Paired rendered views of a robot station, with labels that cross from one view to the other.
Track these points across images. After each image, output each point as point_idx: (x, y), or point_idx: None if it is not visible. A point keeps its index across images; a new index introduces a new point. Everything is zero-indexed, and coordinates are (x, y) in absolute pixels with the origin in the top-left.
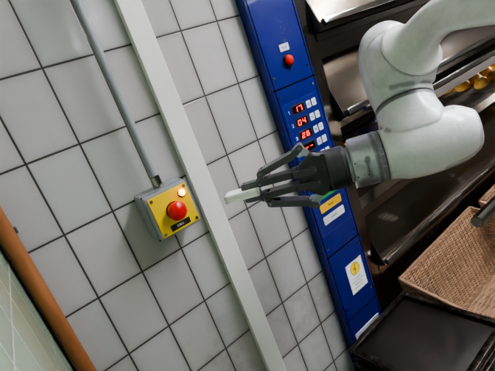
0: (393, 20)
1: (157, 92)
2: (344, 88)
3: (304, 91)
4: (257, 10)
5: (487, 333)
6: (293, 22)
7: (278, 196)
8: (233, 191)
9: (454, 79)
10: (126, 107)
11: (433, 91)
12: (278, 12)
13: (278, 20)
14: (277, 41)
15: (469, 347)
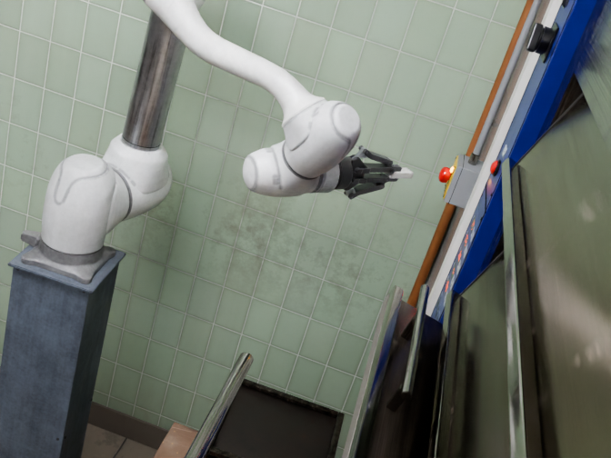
0: (331, 103)
1: (507, 104)
2: (484, 285)
3: (479, 216)
4: (525, 94)
5: (219, 443)
6: (516, 134)
7: (376, 185)
8: (406, 171)
9: (354, 432)
10: (495, 96)
11: (283, 145)
12: (523, 111)
13: (518, 120)
14: (508, 140)
15: (233, 426)
